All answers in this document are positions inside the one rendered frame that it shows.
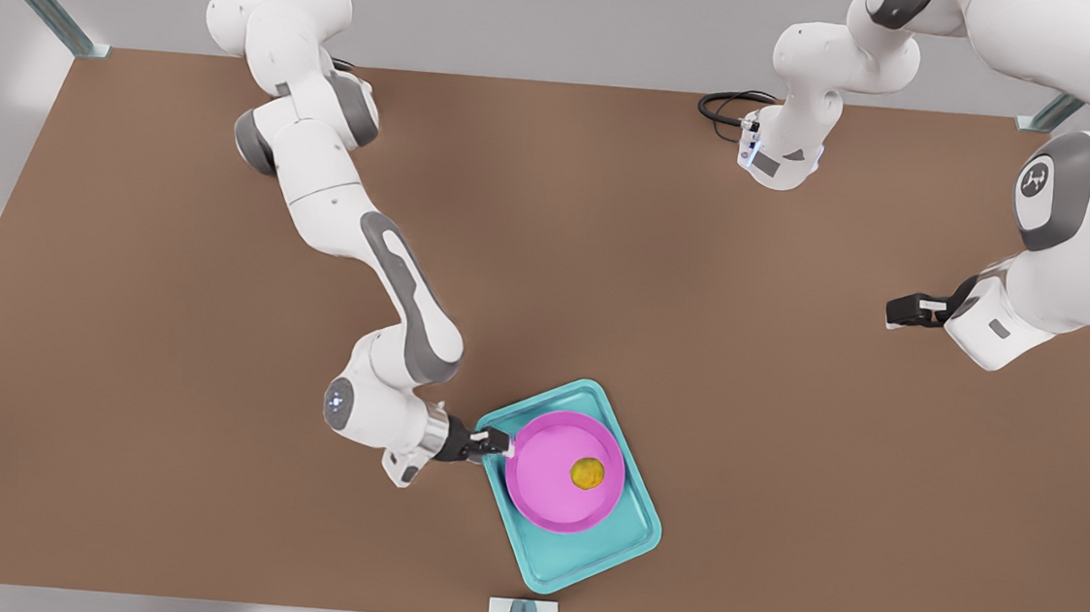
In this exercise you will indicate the pink round plate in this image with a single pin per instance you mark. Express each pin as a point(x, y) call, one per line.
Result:
point(563, 472)

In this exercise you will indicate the orange fruit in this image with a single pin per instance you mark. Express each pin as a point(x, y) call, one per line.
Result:
point(587, 473)

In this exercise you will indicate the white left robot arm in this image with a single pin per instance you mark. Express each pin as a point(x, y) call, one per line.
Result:
point(1075, 241)

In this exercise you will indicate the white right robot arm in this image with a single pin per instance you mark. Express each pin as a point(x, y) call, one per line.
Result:
point(320, 196)

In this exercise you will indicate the teal rectangular tray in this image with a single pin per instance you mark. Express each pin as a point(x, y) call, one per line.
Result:
point(575, 542)

